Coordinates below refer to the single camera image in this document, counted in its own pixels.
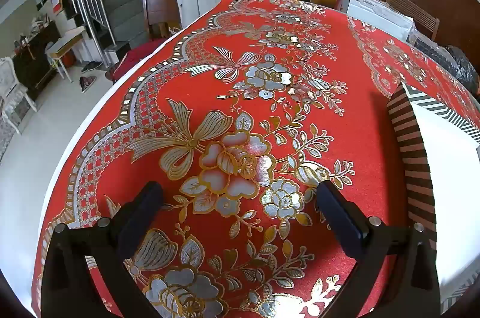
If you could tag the round brown tabletop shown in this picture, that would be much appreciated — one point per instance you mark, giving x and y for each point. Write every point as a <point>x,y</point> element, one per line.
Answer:
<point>450,6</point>

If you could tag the pair of dark shoes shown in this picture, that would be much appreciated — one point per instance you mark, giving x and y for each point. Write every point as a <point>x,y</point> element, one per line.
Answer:
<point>91,66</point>

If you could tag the striped white tray box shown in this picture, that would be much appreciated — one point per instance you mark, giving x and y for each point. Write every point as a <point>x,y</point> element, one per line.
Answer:
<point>450,171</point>

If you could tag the slatted wooden chair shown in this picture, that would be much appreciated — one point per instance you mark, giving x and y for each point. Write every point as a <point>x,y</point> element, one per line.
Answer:
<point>412,12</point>

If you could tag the grey staircase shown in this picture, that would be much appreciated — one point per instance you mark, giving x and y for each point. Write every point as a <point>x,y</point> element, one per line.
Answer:
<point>123,3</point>

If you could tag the black wrapped package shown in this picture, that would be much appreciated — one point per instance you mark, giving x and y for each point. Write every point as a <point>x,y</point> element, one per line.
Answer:
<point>427,44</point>

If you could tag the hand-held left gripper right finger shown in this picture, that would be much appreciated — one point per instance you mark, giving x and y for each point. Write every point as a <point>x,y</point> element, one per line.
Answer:
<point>343,218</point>

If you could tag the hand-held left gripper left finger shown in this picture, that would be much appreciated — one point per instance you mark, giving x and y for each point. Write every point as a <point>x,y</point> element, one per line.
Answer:
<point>140,215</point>

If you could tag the dark wooden chair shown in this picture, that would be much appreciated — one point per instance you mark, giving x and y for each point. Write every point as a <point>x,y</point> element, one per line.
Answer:
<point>157,3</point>

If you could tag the black plastic bag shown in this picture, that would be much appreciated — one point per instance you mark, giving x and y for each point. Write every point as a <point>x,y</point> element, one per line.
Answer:
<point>463,66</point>

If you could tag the white ornate chair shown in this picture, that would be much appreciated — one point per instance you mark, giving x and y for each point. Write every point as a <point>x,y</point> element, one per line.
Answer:
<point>11,81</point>

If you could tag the small white desk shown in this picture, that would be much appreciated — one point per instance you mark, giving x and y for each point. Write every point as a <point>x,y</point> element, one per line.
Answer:
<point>67,40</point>

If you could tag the red floral tablecloth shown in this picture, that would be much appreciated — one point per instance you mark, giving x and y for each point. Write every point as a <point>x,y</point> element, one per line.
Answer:
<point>337,115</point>

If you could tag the dark wooden cabinet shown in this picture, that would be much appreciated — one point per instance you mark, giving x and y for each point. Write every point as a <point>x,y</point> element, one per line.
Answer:
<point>33,59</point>

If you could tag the white foam box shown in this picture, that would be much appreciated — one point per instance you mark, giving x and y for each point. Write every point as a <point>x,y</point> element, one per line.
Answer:
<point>378,16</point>

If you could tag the red seat cushion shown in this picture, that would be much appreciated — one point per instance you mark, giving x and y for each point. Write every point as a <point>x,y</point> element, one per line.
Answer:
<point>138,53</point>

